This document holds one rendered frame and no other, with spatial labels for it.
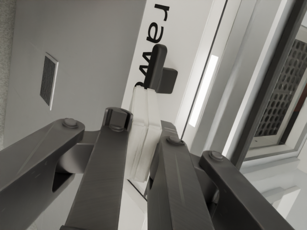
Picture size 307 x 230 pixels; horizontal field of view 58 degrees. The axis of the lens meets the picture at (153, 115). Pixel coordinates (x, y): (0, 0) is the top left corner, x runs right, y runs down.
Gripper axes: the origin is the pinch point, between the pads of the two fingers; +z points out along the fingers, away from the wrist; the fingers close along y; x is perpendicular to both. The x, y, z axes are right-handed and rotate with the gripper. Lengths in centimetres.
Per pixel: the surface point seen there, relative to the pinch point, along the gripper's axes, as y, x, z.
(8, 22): -47, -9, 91
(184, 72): 4.4, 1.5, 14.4
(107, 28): -6.5, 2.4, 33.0
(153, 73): 1.1, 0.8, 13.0
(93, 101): -6.3, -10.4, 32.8
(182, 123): 5.8, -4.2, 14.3
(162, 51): 1.3, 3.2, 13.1
